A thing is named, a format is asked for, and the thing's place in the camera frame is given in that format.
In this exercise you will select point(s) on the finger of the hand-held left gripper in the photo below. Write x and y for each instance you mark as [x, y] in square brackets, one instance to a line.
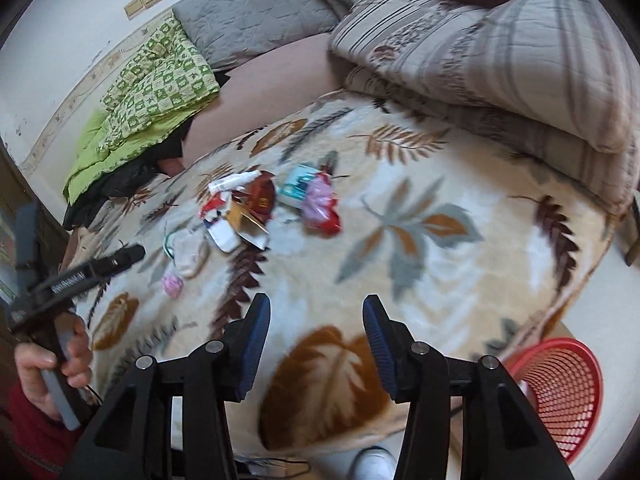
[122, 257]

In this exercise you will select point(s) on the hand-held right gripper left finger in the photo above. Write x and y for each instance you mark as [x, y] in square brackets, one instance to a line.
[255, 340]

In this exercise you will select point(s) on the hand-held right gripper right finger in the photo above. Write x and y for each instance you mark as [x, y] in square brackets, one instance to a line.
[377, 340]

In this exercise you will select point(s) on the pink wrapper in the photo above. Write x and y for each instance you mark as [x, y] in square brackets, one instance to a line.
[172, 286]

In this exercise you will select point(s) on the white plastic bag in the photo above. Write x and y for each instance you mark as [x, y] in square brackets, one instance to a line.
[190, 255]

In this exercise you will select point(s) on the white foil sachet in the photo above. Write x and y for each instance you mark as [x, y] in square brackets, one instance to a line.
[225, 237]

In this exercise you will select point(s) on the red and white carton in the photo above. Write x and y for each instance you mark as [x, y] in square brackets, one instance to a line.
[215, 205]

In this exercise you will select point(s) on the white medicine box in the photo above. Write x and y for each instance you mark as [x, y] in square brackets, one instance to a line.
[250, 227]

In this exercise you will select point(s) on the red plastic wrapper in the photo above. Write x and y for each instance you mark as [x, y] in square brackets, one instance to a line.
[331, 224]

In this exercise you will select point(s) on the white tube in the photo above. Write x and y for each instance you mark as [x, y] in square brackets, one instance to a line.
[230, 182]

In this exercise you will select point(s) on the dark red snack bag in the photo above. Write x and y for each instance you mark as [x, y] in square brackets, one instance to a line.
[261, 197]

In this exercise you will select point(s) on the pink plastic bag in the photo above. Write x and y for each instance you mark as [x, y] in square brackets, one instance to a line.
[317, 200]

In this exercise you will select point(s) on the teal tissue pack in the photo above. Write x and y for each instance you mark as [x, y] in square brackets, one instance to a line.
[295, 182]

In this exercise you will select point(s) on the red plastic mesh basket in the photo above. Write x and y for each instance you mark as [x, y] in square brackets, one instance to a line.
[565, 400]

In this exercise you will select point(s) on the person's left forearm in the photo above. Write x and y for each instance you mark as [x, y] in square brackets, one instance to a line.
[25, 440]

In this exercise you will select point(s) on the person's left hand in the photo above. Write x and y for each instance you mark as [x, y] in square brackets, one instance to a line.
[31, 385]

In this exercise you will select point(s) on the wooden cabinet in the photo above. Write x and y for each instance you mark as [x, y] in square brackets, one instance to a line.
[52, 240]

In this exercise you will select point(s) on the leaf print plush blanket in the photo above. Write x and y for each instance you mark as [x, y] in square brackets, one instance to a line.
[425, 285]

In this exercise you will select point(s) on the black cloth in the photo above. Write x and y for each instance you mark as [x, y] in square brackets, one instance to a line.
[115, 180]

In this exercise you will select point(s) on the white shoe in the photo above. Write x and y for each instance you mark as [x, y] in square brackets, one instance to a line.
[372, 465]

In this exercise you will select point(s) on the green checkered quilt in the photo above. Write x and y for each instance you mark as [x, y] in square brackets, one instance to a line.
[150, 90]

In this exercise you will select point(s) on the grey quilted pillow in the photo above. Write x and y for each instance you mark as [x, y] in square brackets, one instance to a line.
[250, 10]

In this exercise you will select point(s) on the striped floral folded quilt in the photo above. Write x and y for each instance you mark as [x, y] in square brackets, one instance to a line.
[500, 60]

